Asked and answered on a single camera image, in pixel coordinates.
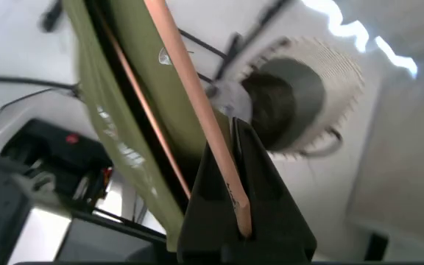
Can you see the dark brown garment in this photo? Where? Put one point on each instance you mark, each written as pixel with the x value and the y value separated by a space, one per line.
pixel 271 110

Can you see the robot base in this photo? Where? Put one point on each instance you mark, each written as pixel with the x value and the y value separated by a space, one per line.
pixel 50 147

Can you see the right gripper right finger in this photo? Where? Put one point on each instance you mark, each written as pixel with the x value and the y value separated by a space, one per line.
pixel 278 221

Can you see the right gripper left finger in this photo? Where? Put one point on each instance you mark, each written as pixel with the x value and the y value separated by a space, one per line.
pixel 204 221

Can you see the green long-sleeved shirt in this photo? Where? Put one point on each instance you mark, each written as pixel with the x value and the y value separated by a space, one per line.
pixel 142 55

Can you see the white laundry basket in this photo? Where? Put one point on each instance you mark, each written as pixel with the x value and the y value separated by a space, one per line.
pixel 341 81

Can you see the pink clothes hanger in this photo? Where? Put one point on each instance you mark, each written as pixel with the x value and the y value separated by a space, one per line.
pixel 197 95

